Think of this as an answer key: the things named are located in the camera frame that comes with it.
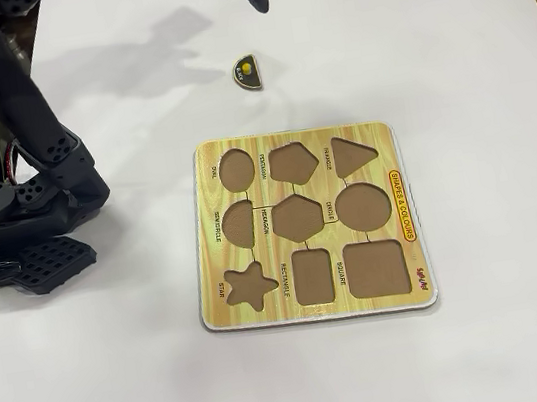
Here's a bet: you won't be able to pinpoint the black semicircle piece yellow pin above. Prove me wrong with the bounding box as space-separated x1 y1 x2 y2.
228 52 265 95

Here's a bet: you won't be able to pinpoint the silver metal pipe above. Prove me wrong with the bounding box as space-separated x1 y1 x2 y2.
0 29 34 67

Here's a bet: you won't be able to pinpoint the red white base wires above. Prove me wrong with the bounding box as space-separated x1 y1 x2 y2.
0 93 39 184

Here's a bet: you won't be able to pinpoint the black grid table clamp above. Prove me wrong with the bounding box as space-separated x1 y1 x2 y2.
4 230 104 301

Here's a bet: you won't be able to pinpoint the wooden shape puzzle board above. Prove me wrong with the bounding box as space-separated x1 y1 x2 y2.
172 110 443 343

